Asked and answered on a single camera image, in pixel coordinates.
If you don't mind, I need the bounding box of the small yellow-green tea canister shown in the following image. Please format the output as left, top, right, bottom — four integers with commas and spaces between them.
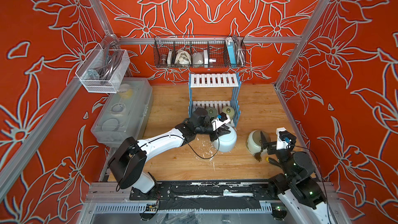
222, 106, 235, 121

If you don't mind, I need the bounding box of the blue white slatted shelf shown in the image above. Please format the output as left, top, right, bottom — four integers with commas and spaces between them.
188, 73, 241, 127

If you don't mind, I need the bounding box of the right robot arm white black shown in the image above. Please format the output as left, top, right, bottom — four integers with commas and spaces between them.
260, 128, 336, 224

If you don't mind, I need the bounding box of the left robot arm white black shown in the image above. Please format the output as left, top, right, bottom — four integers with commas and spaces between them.
108, 107, 237, 194

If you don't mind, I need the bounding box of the small green tea canister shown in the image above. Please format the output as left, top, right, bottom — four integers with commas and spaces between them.
206, 107, 219, 118

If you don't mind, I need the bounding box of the yellow black screwdriver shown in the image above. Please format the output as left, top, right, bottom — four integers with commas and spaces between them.
266, 157, 281, 168

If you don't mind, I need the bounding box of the beige cloth in basket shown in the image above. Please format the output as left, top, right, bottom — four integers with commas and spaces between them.
174, 49, 192, 66

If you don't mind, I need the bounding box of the clear plastic storage box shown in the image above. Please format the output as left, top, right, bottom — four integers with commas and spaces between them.
91, 77, 153, 148

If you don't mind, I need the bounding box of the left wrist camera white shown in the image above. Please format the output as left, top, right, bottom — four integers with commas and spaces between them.
211, 113, 231, 131

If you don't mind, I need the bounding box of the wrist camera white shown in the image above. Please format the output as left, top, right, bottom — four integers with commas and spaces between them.
276, 128, 296, 150
211, 113, 231, 131

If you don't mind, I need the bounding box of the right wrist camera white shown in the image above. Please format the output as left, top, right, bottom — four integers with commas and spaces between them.
276, 128, 296, 150

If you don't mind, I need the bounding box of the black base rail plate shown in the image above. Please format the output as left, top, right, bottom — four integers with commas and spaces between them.
129, 179, 280, 211

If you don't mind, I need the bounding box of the black wire wall basket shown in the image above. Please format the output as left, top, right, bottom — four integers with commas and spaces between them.
153, 35, 247, 68

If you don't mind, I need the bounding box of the clear mesh wall basket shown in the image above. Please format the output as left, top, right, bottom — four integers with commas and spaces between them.
75, 44, 130, 94

